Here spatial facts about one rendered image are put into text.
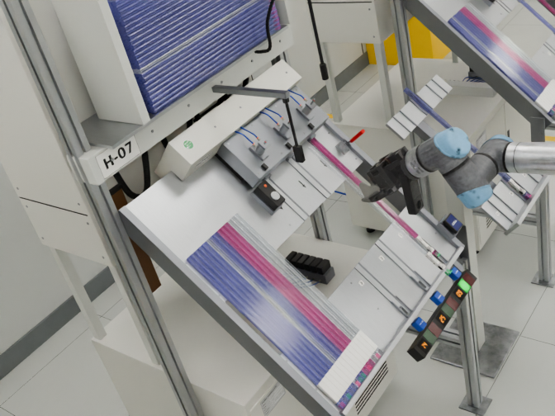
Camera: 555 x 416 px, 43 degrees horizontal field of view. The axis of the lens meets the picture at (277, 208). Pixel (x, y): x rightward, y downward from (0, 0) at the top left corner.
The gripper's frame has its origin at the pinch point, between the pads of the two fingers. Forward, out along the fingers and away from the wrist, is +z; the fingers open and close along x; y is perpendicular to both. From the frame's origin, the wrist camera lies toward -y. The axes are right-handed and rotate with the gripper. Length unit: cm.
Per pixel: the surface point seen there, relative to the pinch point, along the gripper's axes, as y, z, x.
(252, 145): 30.8, 7.5, 13.7
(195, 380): -10, 49, 49
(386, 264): -16.9, 4.2, 6.2
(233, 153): 32.4, 8.7, 19.2
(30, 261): 52, 182, 12
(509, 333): -87, 43, -57
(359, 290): -15.7, 4.6, 18.7
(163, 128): 48, 6, 33
